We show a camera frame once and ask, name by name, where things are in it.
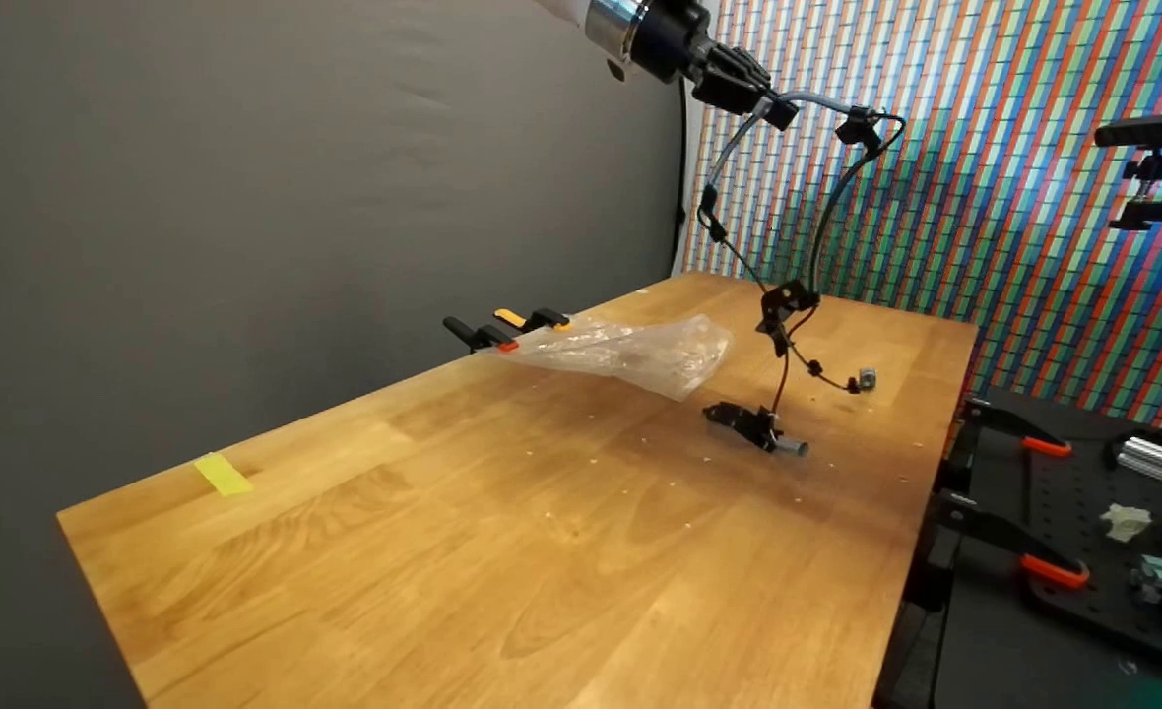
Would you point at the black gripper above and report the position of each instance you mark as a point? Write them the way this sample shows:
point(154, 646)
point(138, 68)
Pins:
point(671, 35)

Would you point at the clear plastic bag with labels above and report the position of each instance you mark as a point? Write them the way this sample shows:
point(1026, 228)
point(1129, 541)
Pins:
point(633, 357)

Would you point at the black clamp with yellow pad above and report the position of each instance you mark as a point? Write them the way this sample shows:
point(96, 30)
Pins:
point(532, 317)

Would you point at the black clamp with orange pad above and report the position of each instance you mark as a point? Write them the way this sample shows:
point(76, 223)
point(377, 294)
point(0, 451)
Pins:
point(465, 333)

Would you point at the colourful patterned backdrop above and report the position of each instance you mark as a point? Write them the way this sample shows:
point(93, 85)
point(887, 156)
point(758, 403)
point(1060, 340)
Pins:
point(1065, 302)

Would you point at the grey fabric backdrop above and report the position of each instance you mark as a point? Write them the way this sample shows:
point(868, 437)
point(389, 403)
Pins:
point(210, 198)

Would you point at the black perforated board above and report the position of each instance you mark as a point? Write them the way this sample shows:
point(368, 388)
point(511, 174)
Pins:
point(1081, 509)

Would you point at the white rectangular bar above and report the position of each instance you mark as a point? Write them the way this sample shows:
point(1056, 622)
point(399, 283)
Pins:
point(1161, 458)

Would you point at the small whitish tape piece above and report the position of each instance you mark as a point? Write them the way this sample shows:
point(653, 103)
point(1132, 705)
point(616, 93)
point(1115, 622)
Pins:
point(1129, 521)

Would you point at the yellow tape strip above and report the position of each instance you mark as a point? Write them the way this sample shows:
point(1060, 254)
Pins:
point(221, 478)

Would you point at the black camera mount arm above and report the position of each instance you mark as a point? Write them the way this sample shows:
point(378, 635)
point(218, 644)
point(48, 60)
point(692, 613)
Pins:
point(1150, 131)

